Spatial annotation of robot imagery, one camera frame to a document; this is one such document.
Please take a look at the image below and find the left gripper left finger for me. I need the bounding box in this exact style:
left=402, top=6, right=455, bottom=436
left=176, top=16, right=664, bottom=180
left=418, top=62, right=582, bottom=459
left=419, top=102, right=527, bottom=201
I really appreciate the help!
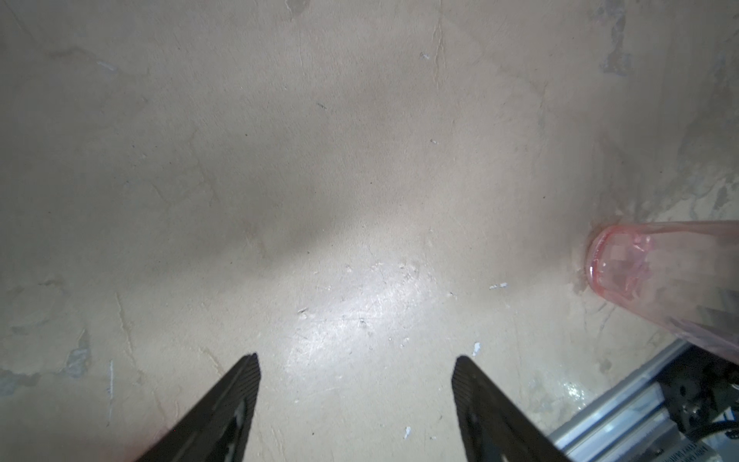
left=138, top=353, right=261, bottom=462

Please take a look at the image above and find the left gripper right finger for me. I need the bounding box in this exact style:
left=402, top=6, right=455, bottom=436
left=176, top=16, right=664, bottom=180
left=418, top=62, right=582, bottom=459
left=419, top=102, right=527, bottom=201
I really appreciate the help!
left=451, top=355, right=569, bottom=462

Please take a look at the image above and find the clear pink cup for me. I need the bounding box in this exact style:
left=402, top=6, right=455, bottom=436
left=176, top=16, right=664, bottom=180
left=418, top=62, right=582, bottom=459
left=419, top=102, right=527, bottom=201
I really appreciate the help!
left=585, top=221, right=738, bottom=363

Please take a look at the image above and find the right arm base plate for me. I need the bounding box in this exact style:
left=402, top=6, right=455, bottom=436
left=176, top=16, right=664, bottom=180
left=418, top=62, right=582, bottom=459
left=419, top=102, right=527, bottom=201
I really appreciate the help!
left=656, top=343, right=738, bottom=461

